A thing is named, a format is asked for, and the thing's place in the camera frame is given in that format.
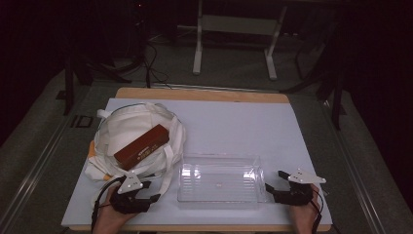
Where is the wooden table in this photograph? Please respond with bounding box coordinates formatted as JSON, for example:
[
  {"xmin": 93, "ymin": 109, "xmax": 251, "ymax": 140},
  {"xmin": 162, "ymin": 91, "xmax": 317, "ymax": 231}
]
[{"xmin": 68, "ymin": 87, "xmax": 333, "ymax": 233}]

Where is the clear plastic container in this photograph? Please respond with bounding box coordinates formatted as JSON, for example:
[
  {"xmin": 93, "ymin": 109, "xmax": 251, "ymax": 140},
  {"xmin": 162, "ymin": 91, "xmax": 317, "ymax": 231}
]
[{"xmin": 176, "ymin": 153, "xmax": 271, "ymax": 205}]

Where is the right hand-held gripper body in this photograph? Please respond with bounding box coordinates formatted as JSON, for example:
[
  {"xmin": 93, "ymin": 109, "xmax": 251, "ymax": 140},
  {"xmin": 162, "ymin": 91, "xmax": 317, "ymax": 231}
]
[{"xmin": 273, "ymin": 168, "xmax": 327, "ymax": 207}]

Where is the white metal stand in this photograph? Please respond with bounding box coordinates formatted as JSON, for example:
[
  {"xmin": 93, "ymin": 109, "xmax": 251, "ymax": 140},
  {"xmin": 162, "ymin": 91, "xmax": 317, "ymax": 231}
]
[{"xmin": 176, "ymin": 0, "xmax": 290, "ymax": 82}]

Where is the black floor cable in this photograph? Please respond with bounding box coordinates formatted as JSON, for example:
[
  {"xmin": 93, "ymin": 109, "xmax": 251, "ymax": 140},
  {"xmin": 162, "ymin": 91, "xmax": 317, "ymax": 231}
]
[{"xmin": 142, "ymin": 40, "xmax": 173, "ymax": 90}]

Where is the person's right hand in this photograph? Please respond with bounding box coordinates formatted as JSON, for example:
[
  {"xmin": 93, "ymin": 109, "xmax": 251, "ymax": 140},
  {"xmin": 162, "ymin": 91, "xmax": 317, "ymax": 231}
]
[{"xmin": 287, "ymin": 183, "xmax": 322, "ymax": 234}]

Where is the black stand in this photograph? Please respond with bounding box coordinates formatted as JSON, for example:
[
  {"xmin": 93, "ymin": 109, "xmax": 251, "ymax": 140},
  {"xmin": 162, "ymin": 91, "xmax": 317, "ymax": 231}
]
[
  {"xmin": 62, "ymin": 53, "xmax": 133, "ymax": 117},
  {"xmin": 280, "ymin": 13, "xmax": 348, "ymax": 132}
]

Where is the long brown box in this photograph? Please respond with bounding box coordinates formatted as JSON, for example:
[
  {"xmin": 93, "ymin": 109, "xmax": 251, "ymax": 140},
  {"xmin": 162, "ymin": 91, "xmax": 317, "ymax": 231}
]
[{"xmin": 113, "ymin": 123, "xmax": 171, "ymax": 172}]

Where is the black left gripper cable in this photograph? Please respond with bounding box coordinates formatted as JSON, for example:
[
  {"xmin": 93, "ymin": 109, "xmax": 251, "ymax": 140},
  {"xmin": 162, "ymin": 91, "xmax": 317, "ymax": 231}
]
[{"xmin": 90, "ymin": 175, "xmax": 127, "ymax": 234}]

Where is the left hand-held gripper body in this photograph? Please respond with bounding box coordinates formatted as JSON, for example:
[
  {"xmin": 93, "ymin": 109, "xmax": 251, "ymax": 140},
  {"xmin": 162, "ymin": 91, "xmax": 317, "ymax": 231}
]
[{"xmin": 109, "ymin": 172, "xmax": 152, "ymax": 215}]

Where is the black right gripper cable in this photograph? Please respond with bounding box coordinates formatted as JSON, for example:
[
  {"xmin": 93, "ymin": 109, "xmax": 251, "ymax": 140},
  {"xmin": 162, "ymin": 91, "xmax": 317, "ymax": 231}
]
[{"xmin": 310, "ymin": 187, "xmax": 325, "ymax": 234}]

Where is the black floor bracket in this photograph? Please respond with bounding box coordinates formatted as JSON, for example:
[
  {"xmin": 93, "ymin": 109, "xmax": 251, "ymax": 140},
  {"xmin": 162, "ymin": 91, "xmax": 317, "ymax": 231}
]
[{"xmin": 69, "ymin": 114, "xmax": 94, "ymax": 130}]

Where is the person's left hand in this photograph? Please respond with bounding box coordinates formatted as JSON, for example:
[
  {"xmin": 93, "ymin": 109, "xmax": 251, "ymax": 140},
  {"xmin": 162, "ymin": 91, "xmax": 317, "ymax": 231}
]
[{"xmin": 92, "ymin": 186, "xmax": 138, "ymax": 234}]

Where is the white table mat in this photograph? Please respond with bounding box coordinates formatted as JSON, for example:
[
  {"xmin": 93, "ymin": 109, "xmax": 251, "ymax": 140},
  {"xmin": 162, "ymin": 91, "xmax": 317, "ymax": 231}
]
[{"xmin": 60, "ymin": 97, "xmax": 334, "ymax": 228}]

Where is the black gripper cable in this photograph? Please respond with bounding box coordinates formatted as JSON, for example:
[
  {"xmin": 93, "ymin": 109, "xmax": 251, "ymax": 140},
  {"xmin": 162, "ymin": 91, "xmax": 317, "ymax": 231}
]
[
  {"xmin": 90, "ymin": 175, "xmax": 127, "ymax": 234},
  {"xmin": 310, "ymin": 187, "xmax": 325, "ymax": 234}
]

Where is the white canvas tote bag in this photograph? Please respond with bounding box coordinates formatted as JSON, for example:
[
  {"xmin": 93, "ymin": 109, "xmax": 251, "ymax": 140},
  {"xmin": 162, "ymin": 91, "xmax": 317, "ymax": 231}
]
[{"xmin": 85, "ymin": 101, "xmax": 188, "ymax": 200}]

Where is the metal floor rail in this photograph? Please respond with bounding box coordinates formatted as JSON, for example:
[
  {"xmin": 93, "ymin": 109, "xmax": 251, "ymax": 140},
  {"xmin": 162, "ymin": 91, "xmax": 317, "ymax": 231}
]
[
  {"xmin": 319, "ymin": 98, "xmax": 388, "ymax": 234},
  {"xmin": 0, "ymin": 97, "xmax": 86, "ymax": 234}
]

